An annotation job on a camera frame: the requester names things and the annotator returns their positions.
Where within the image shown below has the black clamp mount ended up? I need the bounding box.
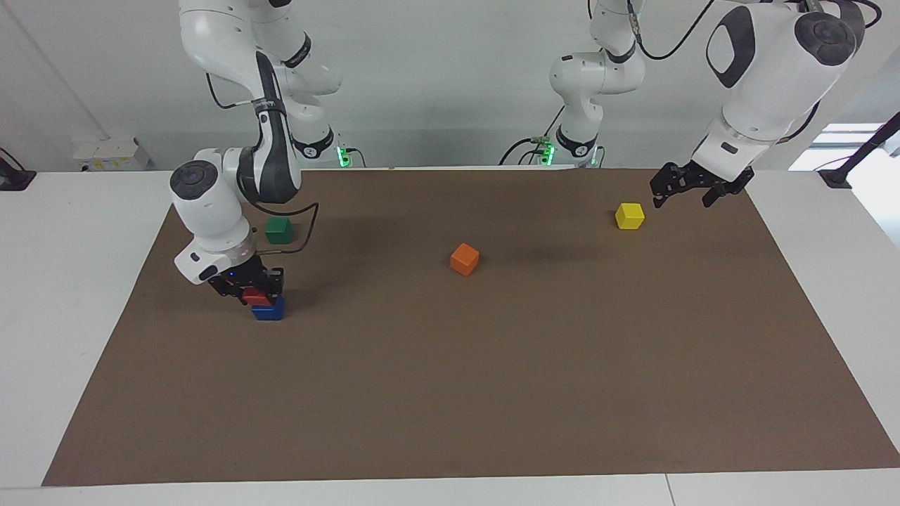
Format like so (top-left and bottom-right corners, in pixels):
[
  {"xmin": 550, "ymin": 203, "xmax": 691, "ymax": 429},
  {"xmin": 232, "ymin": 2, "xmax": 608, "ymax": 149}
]
[{"xmin": 0, "ymin": 148, "xmax": 37, "ymax": 192}]

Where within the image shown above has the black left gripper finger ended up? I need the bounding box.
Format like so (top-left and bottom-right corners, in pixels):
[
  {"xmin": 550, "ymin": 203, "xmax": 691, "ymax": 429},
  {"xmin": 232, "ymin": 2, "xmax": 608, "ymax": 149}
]
[
  {"xmin": 701, "ymin": 167, "xmax": 756, "ymax": 209},
  {"xmin": 648, "ymin": 162, "xmax": 695, "ymax": 209}
]

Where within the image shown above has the black left base cable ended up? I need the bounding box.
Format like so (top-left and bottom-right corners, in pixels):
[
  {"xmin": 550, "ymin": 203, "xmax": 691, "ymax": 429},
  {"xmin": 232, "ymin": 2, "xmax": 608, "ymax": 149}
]
[{"xmin": 499, "ymin": 105, "xmax": 567, "ymax": 167}]

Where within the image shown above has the black angled stand pole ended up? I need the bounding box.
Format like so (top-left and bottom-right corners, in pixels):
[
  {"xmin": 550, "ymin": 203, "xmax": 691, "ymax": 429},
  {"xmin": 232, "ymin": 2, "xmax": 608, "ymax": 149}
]
[{"xmin": 819, "ymin": 112, "xmax": 900, "ymax": 189}]

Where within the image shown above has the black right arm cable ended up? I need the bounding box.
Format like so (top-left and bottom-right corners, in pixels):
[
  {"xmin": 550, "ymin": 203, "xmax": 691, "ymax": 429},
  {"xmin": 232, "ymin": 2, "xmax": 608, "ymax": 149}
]
[{"xmin": 204, "ymin": 70, "xmax": 321, "ymax": 254}]

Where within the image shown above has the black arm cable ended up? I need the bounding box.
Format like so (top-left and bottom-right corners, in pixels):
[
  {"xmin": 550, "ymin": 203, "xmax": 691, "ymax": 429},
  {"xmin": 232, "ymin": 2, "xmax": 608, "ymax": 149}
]
[
  {"xmin": 204, "ymin": 70, "xmax": 321, "ymax": 254},
  {"xmin": 629, "ymin": 0, "xmax": 883, "ymax": 141}
]

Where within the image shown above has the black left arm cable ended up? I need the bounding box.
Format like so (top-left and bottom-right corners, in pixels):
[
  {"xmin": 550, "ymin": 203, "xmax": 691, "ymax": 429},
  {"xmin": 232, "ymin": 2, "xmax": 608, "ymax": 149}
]
[{"xmin": 629, "ymin": 0, "xmax": 883, "ymax": 141}]

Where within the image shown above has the brown paper mat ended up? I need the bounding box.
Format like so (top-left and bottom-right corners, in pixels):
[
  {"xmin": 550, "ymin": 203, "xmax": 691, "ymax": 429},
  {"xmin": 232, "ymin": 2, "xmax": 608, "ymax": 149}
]
[{"xmin": 42, "ymin": 167, "xmax": 900, "ymax": 487}]

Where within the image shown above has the orange wooden block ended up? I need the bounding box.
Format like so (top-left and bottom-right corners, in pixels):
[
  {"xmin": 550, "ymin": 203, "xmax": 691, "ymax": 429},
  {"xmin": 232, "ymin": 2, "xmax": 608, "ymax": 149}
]
[{"xmin": 450, "ymin": 243, "xmax": 480, "ymax": 277}]

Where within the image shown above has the white wall box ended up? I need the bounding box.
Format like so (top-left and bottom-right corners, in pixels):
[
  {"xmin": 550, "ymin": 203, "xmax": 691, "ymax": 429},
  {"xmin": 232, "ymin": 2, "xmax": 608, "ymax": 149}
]
[{"xmin": 72, "ymin": 137, "xmax": 152, "ymax": 173}]

